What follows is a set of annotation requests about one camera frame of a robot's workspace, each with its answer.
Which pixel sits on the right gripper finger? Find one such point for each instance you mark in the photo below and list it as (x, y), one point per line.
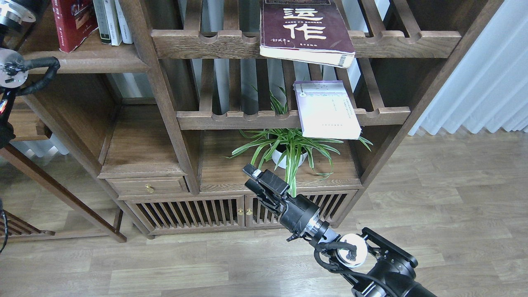
(255, 188)
(253, 172)

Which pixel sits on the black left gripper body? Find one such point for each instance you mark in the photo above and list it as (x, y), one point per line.
(16, 12)

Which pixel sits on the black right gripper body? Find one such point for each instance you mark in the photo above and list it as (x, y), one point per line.
(298, 214)

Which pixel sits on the red paperback book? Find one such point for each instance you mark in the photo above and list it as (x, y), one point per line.
(75, 21)

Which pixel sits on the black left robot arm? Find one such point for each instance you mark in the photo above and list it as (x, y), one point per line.
(13, 67)

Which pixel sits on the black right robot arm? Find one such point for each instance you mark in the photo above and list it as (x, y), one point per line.
(373, 266)

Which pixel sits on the white plant pot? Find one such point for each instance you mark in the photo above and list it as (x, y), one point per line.
(282, 163)

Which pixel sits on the right slatted cabinet door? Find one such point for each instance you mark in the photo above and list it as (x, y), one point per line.
(331, 208)

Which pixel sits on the slatted cabinet door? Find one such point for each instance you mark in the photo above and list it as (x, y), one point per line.
(331, 208)
(190, 215)

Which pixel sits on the green spider plant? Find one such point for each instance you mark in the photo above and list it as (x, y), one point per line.
(265, 142)

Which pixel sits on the small wooden drawer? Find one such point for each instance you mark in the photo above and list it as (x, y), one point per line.
(139, 186)

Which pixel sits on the grey upright book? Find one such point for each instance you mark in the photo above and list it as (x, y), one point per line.
(102, 22)

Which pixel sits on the white upright book middle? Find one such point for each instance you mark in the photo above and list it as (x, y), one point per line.
(112, 22)

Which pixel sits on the white upright book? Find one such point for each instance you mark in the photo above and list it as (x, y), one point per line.
(126, 35)
(112, 22)

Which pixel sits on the white lavender paperback book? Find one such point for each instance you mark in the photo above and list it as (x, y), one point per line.
(325, 110)

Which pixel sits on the left slatted cabinet door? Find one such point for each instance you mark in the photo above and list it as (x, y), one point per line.
(190, 215)

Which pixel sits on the white upright book right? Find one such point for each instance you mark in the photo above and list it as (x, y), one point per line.
(126, 35)

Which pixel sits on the dark wooden bookshelf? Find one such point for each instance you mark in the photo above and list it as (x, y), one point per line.
(171, 104)

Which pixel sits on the maroon book with white characters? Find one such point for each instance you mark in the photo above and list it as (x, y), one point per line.
(311, 31)

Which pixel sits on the white window curtain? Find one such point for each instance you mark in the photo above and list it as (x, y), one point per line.
(488, 90)

